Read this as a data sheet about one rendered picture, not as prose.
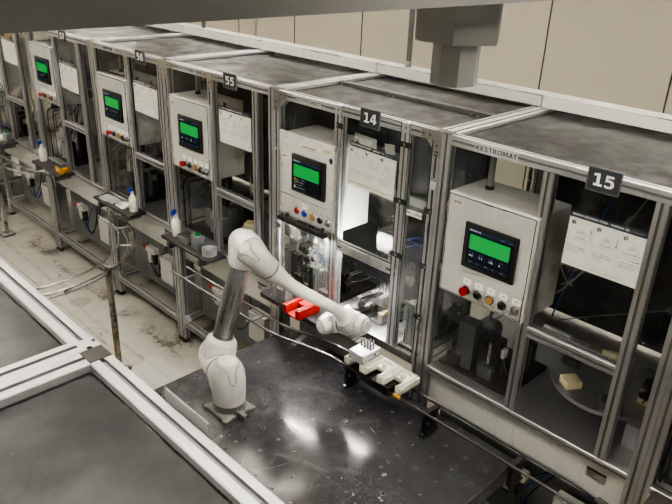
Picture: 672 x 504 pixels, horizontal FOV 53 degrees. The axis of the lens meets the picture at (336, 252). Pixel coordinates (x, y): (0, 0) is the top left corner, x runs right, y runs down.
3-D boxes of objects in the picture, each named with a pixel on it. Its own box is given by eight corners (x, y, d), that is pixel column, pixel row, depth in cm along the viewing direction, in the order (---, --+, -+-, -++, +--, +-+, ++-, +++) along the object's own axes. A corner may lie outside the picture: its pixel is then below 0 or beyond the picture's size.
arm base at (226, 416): (230, 430, 308) (230, 420, 306) (202, 407, 322) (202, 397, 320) (261, 413, 320) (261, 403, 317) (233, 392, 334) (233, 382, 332)
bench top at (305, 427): (126, 408, 326) (126, 402, 324) (292, 332, 394) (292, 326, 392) (346, 615, 230) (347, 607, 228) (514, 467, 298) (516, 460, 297)
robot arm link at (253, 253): (284, 263, 301) (273, 251, 312) (257, 240, 290) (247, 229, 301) (264, 284, 301) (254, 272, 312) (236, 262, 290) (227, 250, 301)
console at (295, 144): (275, 212, 368) (275, 129, 348) (314, 200, 386) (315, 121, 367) (328, 236, 341) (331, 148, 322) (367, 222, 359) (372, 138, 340)
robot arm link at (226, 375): (217, 412, 310) (215, 373, 301) (206, 390, 325) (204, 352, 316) (250, 404, 317) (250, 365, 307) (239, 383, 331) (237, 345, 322)
